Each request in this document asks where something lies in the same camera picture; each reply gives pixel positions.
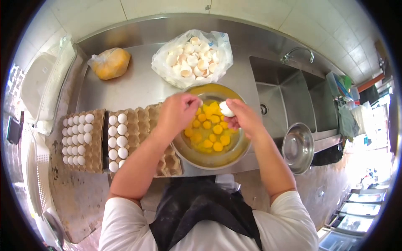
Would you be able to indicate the glass door fridge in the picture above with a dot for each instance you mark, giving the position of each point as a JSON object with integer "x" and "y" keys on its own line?
{"x": 355, "y": 216}

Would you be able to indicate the person's left hand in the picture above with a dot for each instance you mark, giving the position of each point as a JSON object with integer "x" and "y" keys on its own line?
{"x": 172, "y": 114}

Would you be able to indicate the person's right hand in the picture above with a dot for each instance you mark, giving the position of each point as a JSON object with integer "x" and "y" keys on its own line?
{"x": 248, "y": 119}

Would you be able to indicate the dense group of white eggs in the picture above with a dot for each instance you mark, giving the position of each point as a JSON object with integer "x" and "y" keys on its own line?
{"x": 77, "y": 138}

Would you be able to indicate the white eggshell half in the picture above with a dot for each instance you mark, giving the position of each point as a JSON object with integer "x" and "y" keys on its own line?
{"x": 226, "y": 109}
{"x": 200, "y": 103}

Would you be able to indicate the steel faucet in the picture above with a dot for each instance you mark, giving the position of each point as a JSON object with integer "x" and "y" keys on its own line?
{"x": 298, "y": 50}

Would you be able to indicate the grey cloth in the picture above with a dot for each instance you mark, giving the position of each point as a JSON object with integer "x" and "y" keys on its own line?
{"x": 348, "y": 122}

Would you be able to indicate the narrow cardboard egg tray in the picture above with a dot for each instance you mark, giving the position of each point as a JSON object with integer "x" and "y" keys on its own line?
{"x": 95, "y": 141}

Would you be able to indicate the small empty steel bowl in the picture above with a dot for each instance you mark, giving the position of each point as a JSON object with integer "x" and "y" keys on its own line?
{"x": 298, "y": 149}

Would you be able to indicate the large steel mixing bowl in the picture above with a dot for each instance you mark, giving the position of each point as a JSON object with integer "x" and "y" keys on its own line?
{"x": 216, "y": 160}

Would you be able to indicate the person's left fingers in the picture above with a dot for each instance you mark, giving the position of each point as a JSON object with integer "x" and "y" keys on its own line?
{"x": 190, "y": 100}

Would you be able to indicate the double row of white eggs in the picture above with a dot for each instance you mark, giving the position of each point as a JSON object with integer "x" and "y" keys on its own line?
{"x": 117, "y": 141}

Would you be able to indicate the wide cardboard egg tray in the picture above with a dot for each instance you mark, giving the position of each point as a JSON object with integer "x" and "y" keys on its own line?
{"x": 139, "y": 120}

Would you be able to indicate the yellow filled plastic bag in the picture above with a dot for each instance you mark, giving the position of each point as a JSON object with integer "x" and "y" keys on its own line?
{"x": 110, "y": 64}

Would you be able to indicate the white perforated plastic crate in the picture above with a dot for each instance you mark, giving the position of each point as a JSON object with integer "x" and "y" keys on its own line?
{"x": 39, "y": 175}

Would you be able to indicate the clear plastic bag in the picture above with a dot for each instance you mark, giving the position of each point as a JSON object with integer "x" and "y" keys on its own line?
{"x": 163, "y": 67}

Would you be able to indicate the pile of empty eggshells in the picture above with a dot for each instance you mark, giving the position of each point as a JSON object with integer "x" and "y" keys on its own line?
{"x": 193, "y": 59}

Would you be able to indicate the black bag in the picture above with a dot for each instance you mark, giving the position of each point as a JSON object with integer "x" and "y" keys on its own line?
{"x": 328, "y": 155}

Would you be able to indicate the person's right fingers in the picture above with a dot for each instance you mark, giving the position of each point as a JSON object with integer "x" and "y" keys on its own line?
{"x": 236, "y": 103}

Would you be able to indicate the stack of white plastic baskets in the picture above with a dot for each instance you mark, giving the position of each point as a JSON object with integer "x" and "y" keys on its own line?
{"x": 44, "y": 87}

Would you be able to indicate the pool of raw egg yolks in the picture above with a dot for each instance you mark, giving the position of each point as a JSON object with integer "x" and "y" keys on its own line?
{"x": 213, "y": 131}

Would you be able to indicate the steel double sink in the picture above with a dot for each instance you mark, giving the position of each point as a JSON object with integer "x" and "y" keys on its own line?
{"x": 289, "y": 97}

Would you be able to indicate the person's body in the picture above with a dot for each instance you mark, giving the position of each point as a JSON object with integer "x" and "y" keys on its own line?
{"x": 282, "y": 229}

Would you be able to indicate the rack with plastic containers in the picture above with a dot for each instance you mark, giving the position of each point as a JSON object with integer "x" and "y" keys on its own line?
{"x": 340, "y": 86}

